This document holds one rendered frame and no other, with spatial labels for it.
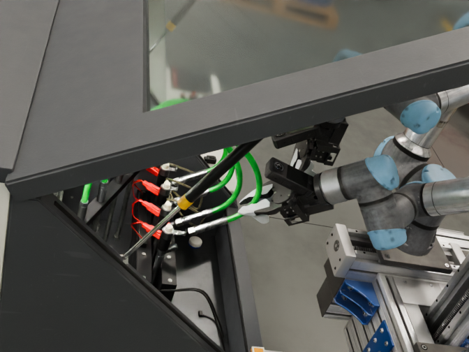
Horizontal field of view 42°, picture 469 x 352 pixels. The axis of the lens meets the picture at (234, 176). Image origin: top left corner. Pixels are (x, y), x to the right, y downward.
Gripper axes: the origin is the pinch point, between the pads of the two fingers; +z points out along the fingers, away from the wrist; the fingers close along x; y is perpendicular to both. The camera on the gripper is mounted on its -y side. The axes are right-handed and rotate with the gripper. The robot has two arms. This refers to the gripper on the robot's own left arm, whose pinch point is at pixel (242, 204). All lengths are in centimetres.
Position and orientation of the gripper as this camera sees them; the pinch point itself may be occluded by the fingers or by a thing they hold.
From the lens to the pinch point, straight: 141.9
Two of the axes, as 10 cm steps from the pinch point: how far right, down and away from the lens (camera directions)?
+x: 1.4, -7.3, 6.7
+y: 5.1, 6.3, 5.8
